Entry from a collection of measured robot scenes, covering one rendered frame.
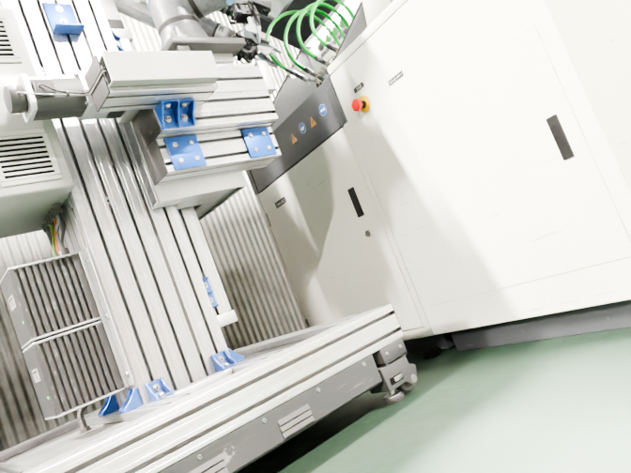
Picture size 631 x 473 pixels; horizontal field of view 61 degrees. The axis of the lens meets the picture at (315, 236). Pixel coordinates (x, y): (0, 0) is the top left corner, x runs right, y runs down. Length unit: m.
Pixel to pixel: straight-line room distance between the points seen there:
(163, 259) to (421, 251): 0.73
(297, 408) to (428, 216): 0.68
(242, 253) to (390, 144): 2.69
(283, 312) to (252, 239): 0.62
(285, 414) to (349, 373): 0.20
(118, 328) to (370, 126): 0.91
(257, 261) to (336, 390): 3.02
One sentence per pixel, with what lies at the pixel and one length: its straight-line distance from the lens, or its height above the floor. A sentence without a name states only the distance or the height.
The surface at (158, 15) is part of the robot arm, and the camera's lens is 1.60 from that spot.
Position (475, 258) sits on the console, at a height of 0.25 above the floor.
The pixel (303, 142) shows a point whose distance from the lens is 1.93.
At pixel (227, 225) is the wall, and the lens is 4.17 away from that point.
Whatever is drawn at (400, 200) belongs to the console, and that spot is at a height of 0.49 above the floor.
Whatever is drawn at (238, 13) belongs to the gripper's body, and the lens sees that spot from 2.03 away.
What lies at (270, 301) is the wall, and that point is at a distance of 4.18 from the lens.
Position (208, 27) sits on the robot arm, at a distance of 2.20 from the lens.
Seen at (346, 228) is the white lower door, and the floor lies 0.49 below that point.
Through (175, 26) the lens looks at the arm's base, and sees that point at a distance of 1.56.
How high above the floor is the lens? 0.34
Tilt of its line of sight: 5 degrees up
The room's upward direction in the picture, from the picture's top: 21 degrees counter-clockwise
